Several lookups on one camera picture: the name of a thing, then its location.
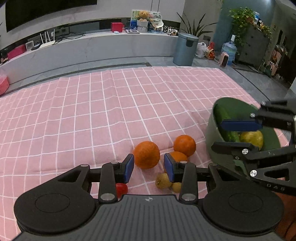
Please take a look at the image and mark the yellow-green pear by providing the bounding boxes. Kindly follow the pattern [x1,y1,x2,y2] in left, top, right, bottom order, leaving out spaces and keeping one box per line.
[239,131,263,150]

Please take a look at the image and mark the red cherry tomato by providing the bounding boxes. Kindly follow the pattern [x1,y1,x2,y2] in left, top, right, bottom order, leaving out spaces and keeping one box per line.
[116,183,128,199]

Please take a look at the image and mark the green cucumber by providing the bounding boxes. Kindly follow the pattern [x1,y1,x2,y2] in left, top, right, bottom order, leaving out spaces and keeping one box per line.
[214,104,240,142]

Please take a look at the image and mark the brown longan fruit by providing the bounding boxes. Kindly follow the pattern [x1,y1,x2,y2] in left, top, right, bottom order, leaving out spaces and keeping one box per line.
[155,173,172,189]
[171,182,182,193]

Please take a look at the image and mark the orange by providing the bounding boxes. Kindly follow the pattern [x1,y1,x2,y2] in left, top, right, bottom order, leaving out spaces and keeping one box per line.
[173,135,196,157]
[133,141,160,169]
[170,151,189,162]

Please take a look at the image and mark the green colander bowl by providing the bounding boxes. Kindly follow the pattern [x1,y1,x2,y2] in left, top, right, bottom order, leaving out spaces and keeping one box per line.
[205,97,282,172]

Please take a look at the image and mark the grey drawer cabinet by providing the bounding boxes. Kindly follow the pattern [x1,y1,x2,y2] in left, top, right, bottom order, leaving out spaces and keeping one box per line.
[237,25,270,69]

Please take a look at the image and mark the pink small heater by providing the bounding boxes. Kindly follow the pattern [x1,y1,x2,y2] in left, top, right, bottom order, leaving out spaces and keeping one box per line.
[218,51,229,67]

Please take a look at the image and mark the blue water jug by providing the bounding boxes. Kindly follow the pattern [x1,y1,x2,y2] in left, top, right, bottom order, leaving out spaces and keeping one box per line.
[221,35,237,66]

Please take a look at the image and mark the pink checkered tablecloth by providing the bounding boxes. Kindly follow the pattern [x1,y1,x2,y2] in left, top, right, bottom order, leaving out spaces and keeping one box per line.
[1,67,257,240]

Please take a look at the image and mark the white plastic bag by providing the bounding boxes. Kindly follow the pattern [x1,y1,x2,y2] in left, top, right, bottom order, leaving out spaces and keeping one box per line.
[195,42,208,58]

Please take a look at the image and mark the hanging ivy plant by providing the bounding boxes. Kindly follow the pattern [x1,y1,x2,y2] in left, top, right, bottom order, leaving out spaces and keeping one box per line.
[229,7,255,47]

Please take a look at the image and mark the blue-grey trash bin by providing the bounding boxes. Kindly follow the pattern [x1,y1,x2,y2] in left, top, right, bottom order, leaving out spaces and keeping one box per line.
[173,33,199,66]

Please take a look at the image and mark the potted long-leaf plant right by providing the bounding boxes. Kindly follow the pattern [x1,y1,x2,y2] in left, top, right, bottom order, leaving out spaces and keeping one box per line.
[177,13,217,37]

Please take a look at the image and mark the pink storage box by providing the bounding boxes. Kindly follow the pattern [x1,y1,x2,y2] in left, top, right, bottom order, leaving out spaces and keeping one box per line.
[0,75,10,95]

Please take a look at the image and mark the grey tv console bench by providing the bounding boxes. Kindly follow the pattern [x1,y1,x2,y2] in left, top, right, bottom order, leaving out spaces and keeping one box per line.
[1,32,178,84]

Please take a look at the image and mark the magenta box on console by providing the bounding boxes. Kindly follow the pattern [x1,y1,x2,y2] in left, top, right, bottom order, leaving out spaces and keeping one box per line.
[7,44,26,60]

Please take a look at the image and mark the white wifi router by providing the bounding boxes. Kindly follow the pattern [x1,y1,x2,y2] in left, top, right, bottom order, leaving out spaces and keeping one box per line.
[39,30,56,48]

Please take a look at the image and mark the teddy bear toy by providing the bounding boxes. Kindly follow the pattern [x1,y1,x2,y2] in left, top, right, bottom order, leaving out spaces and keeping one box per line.
[136,11,149,22]

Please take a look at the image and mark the red box on console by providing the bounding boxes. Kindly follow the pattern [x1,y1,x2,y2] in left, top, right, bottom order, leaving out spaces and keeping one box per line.
[111,22,125,33]

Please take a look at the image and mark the black wall television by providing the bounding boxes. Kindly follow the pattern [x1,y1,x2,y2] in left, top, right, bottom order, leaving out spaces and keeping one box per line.
[5,0,97,32]

